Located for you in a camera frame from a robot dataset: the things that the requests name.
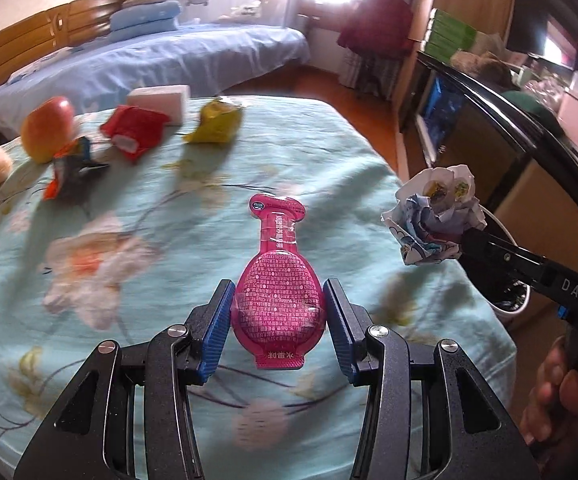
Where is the stack of green boxes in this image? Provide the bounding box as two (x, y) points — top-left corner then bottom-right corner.
(426, 7), (477, 63)

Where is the person's right hand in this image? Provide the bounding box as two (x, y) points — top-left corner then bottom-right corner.
(520, 336), (578, 454)

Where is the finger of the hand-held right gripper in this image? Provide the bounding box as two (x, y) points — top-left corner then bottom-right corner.
(463, 229), (550, 274)
(460, 246), (558, 309)

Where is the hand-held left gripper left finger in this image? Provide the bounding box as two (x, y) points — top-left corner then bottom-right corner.
(13, 279), (237, 480)

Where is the red yellow apple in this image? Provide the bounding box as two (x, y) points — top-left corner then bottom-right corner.
(20, 96), (76, 164)

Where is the bed with blue sheet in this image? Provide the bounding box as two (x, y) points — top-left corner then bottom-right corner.
(0, 27), (311, 136)

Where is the dark red coat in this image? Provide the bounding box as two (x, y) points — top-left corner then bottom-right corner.
(336, 0), (415, 58)

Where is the black television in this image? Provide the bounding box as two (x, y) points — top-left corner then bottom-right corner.
(509, 0), (578, 68)

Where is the grey bed guard rail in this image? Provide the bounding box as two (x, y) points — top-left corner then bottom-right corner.
(129, 0), (310, 28)

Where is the blue framed picture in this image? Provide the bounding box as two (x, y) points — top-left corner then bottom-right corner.
(417, 75), (464, 163)

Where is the dark coat rack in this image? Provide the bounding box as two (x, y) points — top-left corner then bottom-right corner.
(351, 0), (415, 101)

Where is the wooden headboard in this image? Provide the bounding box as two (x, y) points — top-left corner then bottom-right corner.
(0, 0), (127, 92)

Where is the printed white blue pillow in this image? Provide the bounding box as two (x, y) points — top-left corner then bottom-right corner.
(6, 47), (75, 86)

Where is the white trash bin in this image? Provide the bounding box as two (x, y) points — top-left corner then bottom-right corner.
(474, 207), (537, 331)

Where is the blue printed wrapper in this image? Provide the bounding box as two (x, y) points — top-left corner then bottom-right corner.
(380, 164), (487, 267)

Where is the pink drink pouch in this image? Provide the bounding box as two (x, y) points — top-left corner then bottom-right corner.
(230, 193), (329, 372)

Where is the black television cabinet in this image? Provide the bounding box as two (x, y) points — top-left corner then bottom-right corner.
(396, 50), (578, 281)

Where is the red snack packet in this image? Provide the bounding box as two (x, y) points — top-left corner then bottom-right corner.
(100, 105), (171, 162)

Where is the floral light blue tablecloth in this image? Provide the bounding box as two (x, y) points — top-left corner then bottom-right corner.
(0, 95), (517, 480)

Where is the red blue foil wrapper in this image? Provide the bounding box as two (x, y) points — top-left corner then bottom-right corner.
(43, 136), (111, 202)

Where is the white pink small box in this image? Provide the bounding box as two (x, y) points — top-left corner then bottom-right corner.
(126, 85), (191, 127)

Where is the brown plush toy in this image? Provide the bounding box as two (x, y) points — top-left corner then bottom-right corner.
(451, 50), (517, 91)

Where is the dark green cushion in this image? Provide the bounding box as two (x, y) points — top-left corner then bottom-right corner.
(501, 89), (567, 138)

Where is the folded blue quilt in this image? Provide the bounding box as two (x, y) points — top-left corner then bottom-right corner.
(109, 0), (182, 36)

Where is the clear plastic bag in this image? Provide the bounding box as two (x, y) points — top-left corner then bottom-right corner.
(521, 77), (577, 111)

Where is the yellow snack wrapper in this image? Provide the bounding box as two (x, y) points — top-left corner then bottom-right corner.
(183, 97), (247, 146)

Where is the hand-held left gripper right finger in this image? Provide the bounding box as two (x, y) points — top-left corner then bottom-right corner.
(322, 277), (544, 480)

